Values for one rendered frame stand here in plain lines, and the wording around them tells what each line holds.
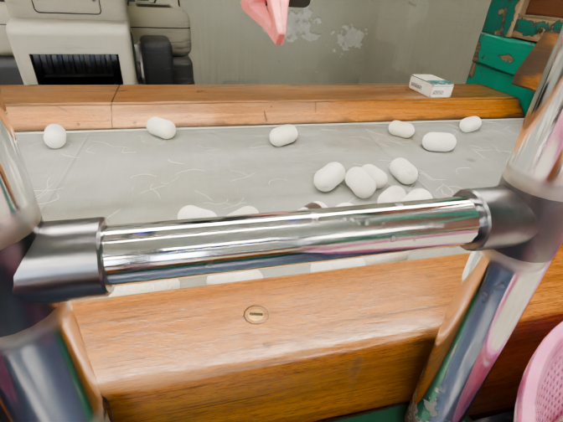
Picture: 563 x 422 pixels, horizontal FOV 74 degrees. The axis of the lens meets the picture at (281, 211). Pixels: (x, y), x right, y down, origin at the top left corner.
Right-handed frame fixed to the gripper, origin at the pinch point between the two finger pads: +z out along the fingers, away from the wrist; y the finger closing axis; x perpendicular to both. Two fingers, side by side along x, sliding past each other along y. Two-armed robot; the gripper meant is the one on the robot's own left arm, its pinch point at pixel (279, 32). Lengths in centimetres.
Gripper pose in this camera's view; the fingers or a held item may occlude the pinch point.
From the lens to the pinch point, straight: 36.3
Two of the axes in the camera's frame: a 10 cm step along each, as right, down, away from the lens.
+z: 1.5, 9.4, -3.1
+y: 9.7, -0.8, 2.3
